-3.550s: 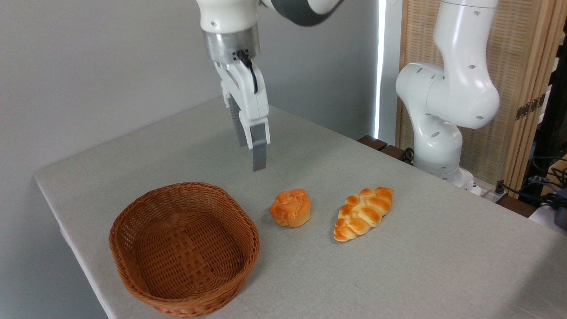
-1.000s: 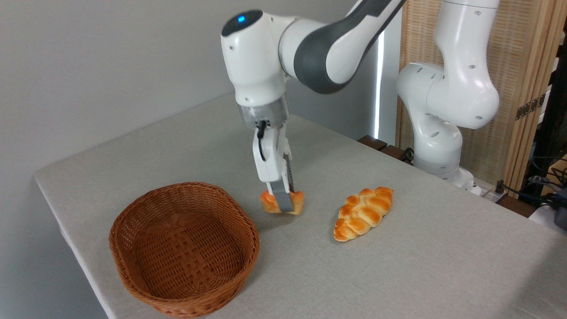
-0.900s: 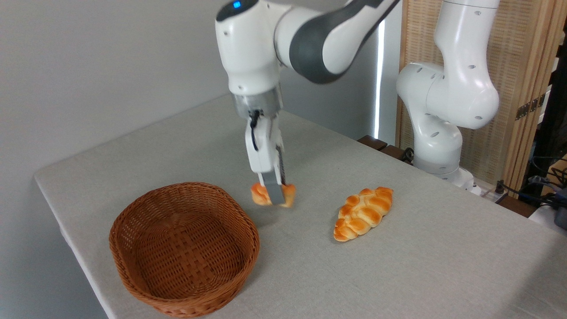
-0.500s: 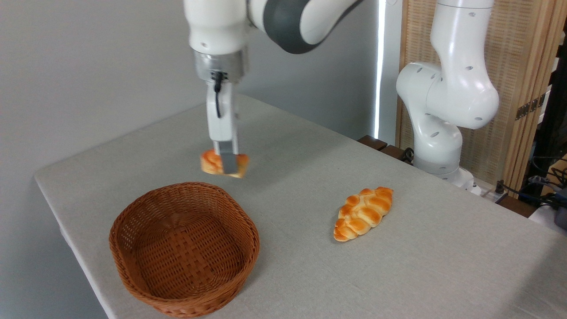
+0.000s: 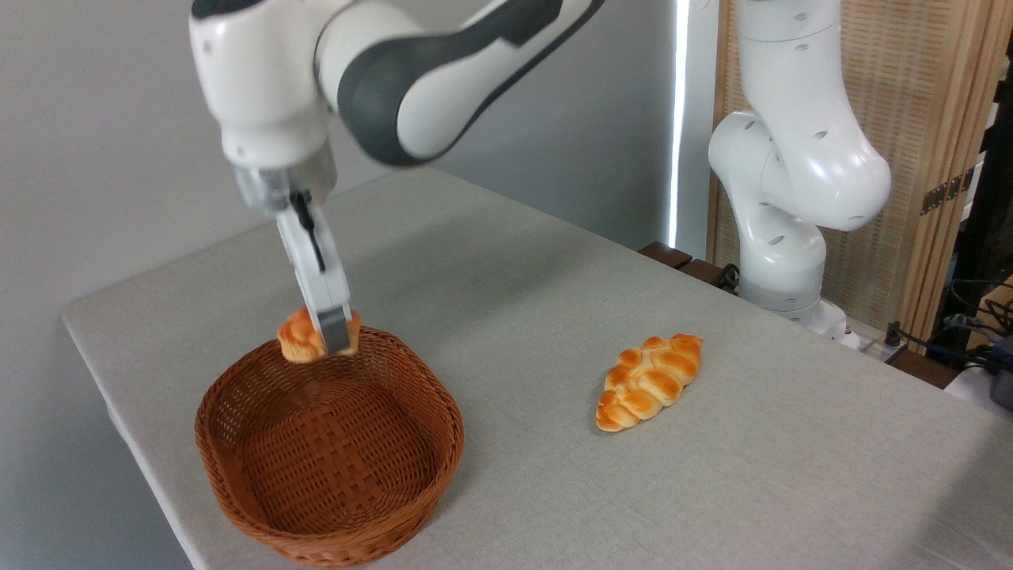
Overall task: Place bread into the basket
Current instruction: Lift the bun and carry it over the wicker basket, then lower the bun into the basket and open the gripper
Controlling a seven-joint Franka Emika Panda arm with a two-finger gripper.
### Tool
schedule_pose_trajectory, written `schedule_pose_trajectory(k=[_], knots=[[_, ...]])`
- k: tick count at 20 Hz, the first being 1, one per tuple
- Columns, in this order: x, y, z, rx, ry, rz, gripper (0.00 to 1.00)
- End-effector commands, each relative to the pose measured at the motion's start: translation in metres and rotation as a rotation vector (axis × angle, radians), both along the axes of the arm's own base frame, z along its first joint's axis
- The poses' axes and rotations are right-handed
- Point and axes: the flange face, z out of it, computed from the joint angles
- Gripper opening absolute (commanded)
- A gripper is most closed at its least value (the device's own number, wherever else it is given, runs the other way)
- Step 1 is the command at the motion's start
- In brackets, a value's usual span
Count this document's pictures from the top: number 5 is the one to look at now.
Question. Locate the bamboo folding screen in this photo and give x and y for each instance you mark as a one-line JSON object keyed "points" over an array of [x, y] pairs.
{"points": [[926, 103]]}

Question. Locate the round orange bread bun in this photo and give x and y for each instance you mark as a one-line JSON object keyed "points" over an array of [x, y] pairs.
{"points": [[299, 339]]}

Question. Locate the metal screen hinge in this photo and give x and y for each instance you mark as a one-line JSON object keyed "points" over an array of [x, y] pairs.
{"points": [[947, 190]]}

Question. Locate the braided golden bread loaf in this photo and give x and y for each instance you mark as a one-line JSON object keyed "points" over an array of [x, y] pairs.
{"points": [[649, 381]]}

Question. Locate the brown woven wicker basket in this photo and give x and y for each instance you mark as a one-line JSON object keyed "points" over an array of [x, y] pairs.
{"points": [[332, 451]]}

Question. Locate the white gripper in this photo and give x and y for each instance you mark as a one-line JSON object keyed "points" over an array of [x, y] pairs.
{"points": [[320, 269]]}

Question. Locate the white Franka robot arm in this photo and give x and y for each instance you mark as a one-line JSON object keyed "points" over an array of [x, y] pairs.
{"points": [[799, 158]]}

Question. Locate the dark brown wooden block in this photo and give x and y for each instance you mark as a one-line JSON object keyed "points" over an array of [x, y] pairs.
{"points": [[665, 254], [707, 275]]}

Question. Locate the black metal rack frame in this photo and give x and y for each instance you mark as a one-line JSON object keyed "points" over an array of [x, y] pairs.
{"points": [[985, 198]]}

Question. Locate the grey tablecloth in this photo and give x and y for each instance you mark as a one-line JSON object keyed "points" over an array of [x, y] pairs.
{"points": [[712, 491]]}

